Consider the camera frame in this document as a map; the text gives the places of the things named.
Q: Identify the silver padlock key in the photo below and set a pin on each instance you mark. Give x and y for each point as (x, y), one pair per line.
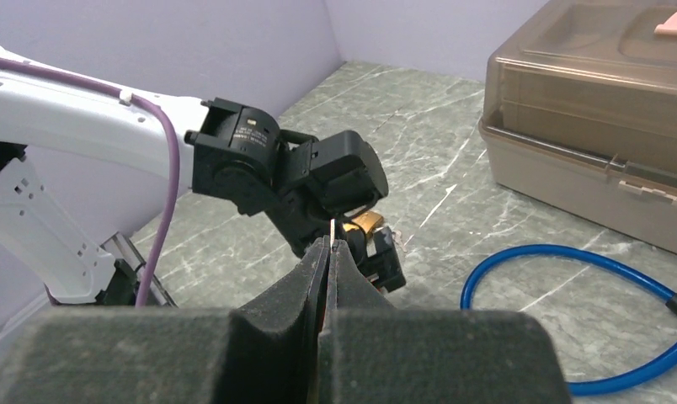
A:
(332, 232)

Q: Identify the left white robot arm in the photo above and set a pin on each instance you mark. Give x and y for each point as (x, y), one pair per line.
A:
(307, 187)

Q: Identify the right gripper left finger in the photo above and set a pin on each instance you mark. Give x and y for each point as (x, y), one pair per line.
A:
(262, 352)

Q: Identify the brown plastic toolbox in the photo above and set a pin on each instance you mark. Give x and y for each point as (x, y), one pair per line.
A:
(580, 112)

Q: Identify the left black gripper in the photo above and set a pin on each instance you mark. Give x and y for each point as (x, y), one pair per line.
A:
(300, 220)

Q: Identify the blue cable lock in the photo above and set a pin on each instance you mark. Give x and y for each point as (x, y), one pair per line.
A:
(612, 312)

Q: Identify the aluminium rail frame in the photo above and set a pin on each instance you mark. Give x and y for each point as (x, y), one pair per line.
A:
(122, 247)

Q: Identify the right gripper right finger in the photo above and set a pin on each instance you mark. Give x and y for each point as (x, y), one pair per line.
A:
(372, 352)

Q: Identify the brass padlock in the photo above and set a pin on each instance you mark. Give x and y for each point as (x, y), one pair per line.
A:
(368, 223)

